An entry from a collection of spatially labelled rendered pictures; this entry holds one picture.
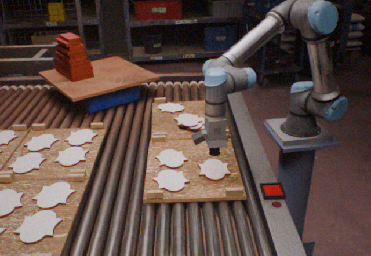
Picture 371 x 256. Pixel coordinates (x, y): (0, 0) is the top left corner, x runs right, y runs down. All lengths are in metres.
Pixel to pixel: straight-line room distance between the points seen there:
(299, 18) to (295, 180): 0.82
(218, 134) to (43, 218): 0.63
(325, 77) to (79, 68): 1.23
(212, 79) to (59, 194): 0.65
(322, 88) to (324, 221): 1.33
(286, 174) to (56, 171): 1.07
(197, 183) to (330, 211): 1.65
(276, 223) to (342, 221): 1.59
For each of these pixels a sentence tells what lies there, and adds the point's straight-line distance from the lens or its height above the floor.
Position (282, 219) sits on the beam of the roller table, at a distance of 1.31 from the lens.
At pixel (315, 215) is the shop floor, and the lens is 2.83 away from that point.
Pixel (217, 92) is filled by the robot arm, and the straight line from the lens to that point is 1.28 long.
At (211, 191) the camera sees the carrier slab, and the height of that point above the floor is 0.94.
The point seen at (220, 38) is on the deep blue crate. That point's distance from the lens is 5.85.
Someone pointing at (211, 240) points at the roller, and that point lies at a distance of 1.20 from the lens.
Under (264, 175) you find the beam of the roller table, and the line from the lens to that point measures 1.50.
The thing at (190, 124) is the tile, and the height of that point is 0.97.
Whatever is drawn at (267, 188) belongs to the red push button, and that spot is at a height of 0.93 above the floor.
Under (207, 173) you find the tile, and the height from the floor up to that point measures 0.95.
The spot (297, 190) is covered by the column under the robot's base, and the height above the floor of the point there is 0.60.
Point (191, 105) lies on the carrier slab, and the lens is 2.00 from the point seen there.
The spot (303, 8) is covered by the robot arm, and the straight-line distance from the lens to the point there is 1.52.
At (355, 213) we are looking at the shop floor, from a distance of 2.94.
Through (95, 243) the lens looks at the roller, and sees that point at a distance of 1.22.
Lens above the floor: 1.74
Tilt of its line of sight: 26 degrees down
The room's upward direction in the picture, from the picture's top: 1 degrees counter-clockwise
